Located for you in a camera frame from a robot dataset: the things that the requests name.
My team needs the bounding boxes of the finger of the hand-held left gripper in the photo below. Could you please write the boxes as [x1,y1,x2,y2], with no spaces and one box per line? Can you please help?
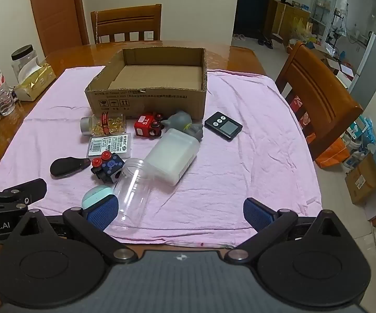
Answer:
[3,179,47,207]

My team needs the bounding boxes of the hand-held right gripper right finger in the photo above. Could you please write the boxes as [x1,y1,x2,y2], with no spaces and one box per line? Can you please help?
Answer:
[225,197,351,266]

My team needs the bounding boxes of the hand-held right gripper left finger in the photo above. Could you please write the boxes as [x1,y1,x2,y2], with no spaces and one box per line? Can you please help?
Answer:
[10,195,138,266]

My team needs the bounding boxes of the teal round ball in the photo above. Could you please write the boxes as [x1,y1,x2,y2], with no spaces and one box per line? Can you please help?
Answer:
[81,184,114,211]

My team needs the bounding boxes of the clear plastic jar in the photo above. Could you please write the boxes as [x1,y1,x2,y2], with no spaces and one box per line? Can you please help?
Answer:
[112,157,156,230]

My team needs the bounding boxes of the black oval tool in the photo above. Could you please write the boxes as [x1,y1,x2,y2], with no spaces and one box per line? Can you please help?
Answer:
[50,157,91,178]

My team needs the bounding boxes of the black cube toy red buttons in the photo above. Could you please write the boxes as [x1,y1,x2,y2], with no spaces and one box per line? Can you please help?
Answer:
[90,152,124,183]

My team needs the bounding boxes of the white translucent plastic bottle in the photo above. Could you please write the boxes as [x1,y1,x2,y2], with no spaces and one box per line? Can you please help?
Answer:
[143,128,199,187]

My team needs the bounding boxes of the black digital timer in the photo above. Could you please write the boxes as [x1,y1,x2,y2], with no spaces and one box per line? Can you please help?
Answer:
[204,111,243,141]

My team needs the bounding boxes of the cardboard box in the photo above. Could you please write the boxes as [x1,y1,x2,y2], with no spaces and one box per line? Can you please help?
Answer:
[344,153,376,206]
[84,47,208,120]

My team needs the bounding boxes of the pink cloth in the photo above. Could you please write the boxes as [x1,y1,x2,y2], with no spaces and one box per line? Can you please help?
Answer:
[0,66,324,248]

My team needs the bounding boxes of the pill bottle with yellow capsules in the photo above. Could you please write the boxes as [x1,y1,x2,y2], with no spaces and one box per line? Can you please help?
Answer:
[80,113,126,136]

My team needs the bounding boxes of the orange plastic bag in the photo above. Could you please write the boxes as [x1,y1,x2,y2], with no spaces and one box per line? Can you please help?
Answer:
[315,137,350,169]

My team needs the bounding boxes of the red snack packet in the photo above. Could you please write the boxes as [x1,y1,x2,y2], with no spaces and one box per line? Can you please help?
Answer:
[134,112,166,140]

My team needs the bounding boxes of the gold tissue pack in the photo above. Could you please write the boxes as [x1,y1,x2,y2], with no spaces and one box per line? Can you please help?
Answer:
[14,62,56,101]

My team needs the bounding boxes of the cardboard box on floor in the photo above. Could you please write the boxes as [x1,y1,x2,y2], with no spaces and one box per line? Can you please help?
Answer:
[344,153,376,206]

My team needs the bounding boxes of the grey toy animal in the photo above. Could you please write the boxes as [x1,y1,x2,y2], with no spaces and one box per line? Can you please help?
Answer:
[161,111,205,144]

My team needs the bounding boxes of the wooden chair with grooved back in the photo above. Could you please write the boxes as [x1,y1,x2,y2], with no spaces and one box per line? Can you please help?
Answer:
[275,41,364,162]

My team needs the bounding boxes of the plastic jar with black lid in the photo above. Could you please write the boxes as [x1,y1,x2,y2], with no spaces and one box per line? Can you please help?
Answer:
[11,45,40,79]

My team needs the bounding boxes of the brown wooden door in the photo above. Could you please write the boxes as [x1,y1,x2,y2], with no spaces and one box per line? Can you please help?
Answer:
[27,0,89,56]

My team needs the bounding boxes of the grey refrigerator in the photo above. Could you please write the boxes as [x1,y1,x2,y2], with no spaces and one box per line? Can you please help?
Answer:
[349,33,376,109]

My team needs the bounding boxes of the wooden cabinet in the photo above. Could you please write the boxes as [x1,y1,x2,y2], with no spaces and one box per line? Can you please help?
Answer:
[271,2,313,40]

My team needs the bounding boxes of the wooden chair with slatted back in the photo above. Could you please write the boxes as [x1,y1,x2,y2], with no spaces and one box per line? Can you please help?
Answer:
[90,4,162,44]

